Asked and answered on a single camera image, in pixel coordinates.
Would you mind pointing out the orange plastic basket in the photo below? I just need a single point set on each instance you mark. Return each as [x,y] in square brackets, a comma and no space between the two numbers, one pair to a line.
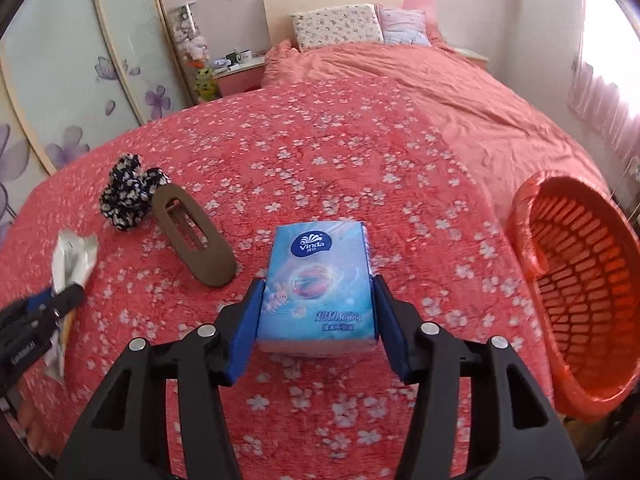
[575,285]

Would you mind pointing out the black floral scrunchie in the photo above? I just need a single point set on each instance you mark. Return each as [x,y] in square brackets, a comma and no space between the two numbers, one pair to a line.
[125,195]

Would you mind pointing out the clear plush toy case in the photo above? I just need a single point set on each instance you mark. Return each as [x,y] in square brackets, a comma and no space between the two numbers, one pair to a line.
[192,55]

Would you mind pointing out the beige nightstand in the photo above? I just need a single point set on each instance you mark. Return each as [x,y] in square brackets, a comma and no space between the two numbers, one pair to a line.
[470,55]

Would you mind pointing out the blue tissue pack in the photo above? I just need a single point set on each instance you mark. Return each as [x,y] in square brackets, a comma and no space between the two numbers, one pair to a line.
[315,285]

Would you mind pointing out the cream floral pillow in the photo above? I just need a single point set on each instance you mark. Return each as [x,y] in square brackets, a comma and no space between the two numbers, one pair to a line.
[335,27]

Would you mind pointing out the white plush toy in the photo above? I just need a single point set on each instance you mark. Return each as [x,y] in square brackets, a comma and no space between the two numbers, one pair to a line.
[195,49]

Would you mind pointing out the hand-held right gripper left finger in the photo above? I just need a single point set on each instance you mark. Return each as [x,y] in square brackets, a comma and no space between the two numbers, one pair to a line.
[247,325]

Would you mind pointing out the floral sliding door wardrobe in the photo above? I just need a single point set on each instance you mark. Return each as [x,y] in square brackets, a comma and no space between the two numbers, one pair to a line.
[65,85]

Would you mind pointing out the white mug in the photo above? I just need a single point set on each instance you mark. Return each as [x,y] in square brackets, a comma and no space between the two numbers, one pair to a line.
[244,55]

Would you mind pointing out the pink curtain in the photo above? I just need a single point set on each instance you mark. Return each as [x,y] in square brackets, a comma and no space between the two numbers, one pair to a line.
[600,95]

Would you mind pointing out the pink duvet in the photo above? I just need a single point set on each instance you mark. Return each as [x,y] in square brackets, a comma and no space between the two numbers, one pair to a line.
[475,110]

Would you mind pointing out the dark mug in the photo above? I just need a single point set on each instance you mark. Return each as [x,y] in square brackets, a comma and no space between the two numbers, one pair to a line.
[231,57]

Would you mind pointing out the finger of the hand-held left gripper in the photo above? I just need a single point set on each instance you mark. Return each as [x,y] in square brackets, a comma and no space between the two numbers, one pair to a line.
[70,300]
[40,300]

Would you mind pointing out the red floral blanket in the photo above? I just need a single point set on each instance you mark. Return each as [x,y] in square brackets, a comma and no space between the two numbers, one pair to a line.
[350,160]

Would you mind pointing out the pink nightstand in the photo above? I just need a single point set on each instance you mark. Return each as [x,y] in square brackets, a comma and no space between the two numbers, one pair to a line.
[240,80]

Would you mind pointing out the pink striped pillow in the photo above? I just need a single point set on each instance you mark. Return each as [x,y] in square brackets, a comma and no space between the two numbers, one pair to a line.
[402,27]

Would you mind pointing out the yellow green plush toy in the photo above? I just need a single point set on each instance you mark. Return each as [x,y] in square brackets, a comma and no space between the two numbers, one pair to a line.
[206,82]

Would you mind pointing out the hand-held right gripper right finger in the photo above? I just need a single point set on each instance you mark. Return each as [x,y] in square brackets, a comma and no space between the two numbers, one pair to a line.
[387,325]

